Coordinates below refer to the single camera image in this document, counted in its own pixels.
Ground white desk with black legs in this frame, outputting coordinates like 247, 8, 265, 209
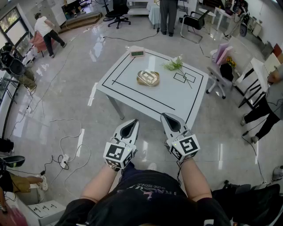
233, 57, 277, 109

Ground black office chair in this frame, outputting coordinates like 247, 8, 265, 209
103, 0, 131, 29

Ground wooden step platform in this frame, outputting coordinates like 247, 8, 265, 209
58, 12, 103, 34

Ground person's right forearm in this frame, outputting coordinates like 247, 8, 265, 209
179, 158, 213, 203

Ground white table leg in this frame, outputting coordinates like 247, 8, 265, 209
105, 94, 125, 121

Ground white floor cable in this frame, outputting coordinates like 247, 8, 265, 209
50, 118, 92, 199

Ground pink flat box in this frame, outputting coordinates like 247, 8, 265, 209
216, 45, 234, 66

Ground black chrome-frame chair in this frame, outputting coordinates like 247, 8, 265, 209
180, 10, 210, 44

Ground black framed window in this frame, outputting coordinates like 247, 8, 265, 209
0, 6, 31, 53

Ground white box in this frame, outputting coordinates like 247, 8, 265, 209
27, 200, 67, 226

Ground black swivel chair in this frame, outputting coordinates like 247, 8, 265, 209
211, 180, 283, 226

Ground black floor cable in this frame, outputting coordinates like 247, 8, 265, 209
103, 27, 160, 42

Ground white swivel chair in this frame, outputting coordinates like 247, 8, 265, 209
206, 66, 234, 99

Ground white power strip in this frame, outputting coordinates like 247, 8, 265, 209
60, 154, 70, 169

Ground table with white cloth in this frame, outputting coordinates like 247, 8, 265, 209
146, 1, 162, 23

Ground black bag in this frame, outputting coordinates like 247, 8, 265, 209
219, 63, 234, 82

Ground person's dark trousers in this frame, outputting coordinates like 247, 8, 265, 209
120, 161, 157, 177

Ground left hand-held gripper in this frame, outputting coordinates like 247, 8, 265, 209
103, 119, 140, 170

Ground white flower bouquet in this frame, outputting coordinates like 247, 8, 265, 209
161, 54, 193, 89

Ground lilac flat box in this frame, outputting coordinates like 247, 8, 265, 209
214, 42, 229, 64

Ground translucent yellowish plastic container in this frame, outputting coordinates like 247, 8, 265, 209
136, 70, 161, 87

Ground person's left forearm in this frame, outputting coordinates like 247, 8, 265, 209
80, 164, 124, 203

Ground yellow flowers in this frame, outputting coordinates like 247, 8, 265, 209
225, 56, 237, 68

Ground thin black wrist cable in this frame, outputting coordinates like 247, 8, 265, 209
176, 160, 184, 187

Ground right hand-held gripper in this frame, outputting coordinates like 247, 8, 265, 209
160, 113, 201, 164

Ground pink armchair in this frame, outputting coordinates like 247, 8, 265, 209
28, 30, 56, 53

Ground person's black t-shirt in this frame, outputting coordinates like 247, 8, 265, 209
58, 169, 233, 226

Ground metal watch band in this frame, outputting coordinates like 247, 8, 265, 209
105, 164, 121, 172

